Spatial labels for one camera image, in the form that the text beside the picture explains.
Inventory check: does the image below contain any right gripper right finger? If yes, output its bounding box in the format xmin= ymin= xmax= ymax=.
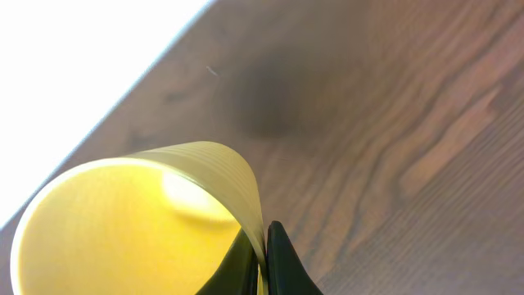
xmin=266 ymin=220 xmax=323 ymax=295

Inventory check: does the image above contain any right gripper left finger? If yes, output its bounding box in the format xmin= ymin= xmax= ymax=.
xmin=196 ymin=229 xmax=259 ymax=295

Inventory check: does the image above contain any yellow cup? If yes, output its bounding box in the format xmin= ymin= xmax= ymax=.
xmin=10 ymin=141 xmax=269 ymax=294

